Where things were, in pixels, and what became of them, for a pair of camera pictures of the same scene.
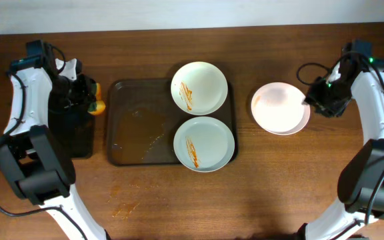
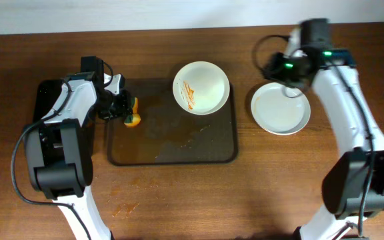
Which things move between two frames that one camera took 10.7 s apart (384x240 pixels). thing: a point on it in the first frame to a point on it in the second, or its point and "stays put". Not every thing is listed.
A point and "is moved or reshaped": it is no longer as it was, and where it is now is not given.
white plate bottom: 204,144 to 279,109
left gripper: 87,94 to 125,105
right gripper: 319,104 to 273,67
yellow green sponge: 98,107 is moved or reshaped
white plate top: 199,88 stays put
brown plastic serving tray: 143,120 stays put
